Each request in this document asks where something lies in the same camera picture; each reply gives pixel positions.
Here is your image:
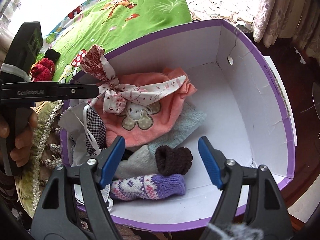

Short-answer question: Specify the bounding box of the dark red fluffy knit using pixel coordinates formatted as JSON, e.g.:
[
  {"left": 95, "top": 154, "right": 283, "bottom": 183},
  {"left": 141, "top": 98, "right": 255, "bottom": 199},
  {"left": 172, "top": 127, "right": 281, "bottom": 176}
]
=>
[{"left": 30, "top": 57, "right": 55, "bottom": 82}]

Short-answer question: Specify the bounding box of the white checkered face mask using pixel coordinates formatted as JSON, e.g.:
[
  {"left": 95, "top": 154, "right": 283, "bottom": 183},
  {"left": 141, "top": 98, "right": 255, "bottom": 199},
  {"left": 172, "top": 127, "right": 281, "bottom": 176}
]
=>
[{"left": 58, "top": 104, "right": 108, "bottom": 165}]

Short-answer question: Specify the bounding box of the dark brown knit cuff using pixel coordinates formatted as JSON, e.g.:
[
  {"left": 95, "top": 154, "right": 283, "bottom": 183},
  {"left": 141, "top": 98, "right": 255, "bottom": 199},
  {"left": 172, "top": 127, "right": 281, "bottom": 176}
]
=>
[{"left": 155, "top": 145, "right": 193, "bottom": 176}]

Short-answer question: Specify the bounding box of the purple patterned knit sock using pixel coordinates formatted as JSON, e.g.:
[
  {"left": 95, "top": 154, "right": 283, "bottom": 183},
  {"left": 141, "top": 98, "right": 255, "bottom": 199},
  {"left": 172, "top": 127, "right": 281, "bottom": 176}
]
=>
[{"left": 110, "top": 174, "right": 186, "bottom": 201}]

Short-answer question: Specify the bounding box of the red white floral bow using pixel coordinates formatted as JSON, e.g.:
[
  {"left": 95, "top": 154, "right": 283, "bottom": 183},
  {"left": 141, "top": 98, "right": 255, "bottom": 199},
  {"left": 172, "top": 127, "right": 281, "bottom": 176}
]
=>
[{"left": 79, "top": 44, "right": 187, "bottom": 115}]

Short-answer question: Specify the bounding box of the light blue terry towel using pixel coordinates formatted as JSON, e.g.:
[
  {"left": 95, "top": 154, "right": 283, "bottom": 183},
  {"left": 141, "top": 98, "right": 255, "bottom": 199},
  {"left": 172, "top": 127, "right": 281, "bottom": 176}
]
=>
[{"left": 148, "top": 102, "right": 207, "bottom": 155}]

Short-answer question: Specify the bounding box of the grey felt cloth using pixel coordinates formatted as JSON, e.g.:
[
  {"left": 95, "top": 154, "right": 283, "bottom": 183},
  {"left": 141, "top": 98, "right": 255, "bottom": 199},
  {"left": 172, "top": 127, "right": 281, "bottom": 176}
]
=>
[{"left": 114, "top": 145, "right": 158, "bottom": 179}]

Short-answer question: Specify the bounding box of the person's left hand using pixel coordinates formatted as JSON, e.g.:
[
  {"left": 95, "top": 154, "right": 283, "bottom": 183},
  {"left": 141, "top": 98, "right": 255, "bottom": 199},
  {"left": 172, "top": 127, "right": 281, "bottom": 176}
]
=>
[{"left": 10, "top": 109, "right": 37, "bottom": 167}]

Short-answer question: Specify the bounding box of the striped tasselled cushion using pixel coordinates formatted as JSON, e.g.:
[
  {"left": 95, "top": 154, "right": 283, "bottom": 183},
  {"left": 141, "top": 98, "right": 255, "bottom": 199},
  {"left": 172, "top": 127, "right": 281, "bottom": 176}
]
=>
[{"left": 15, "top": 101, "right": 63, "bottom": 218}]

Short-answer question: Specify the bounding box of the purple cardboard box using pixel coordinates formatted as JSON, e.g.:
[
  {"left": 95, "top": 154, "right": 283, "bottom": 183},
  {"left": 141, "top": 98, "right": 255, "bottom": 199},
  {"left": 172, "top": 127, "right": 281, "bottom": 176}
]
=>
[{"left": 106, "top": 20, "right": 297, "bottom": 232}]

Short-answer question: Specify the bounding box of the green cartoon mushroom bedsheet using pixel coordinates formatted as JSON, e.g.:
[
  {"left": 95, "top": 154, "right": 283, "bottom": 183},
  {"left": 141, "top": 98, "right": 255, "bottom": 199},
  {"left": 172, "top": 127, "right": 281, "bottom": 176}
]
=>
[{"left": 37, "top": 0, "right": 191, "bottom": 83}]

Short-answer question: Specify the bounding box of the beige heavy curtain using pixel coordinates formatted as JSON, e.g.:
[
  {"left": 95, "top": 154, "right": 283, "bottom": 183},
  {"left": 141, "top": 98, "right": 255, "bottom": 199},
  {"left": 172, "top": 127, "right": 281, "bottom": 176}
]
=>
[{"left": 252, "top": 0, "right": 319, "bottom": 60}]

